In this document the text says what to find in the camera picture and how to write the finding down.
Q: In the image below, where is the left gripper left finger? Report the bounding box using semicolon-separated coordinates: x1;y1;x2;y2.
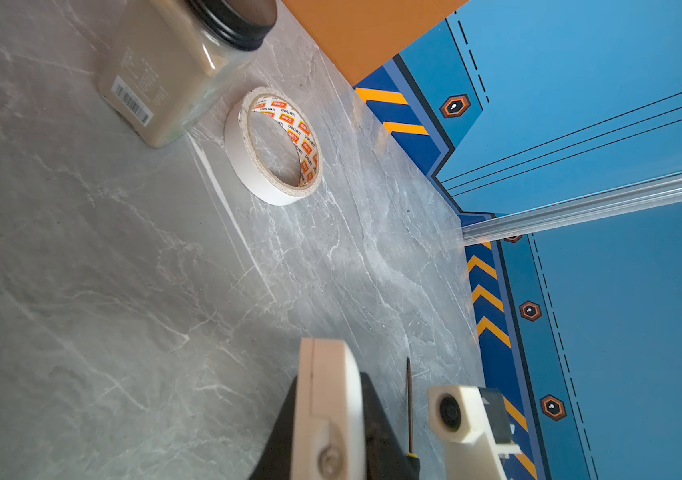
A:
249;378;297;480

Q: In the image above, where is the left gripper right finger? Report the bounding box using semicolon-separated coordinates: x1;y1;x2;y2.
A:
360;373;420;480

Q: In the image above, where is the white tape roll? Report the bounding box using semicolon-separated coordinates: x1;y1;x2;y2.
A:
224;87;324;206

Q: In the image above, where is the glass jar black lid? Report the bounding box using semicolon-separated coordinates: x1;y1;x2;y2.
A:
98;0;278;148

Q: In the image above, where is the black yellow screwdriver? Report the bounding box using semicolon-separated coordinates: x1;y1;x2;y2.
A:
406;358;420;479

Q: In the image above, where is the small white remote control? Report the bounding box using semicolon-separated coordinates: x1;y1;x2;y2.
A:
290;338;366;479

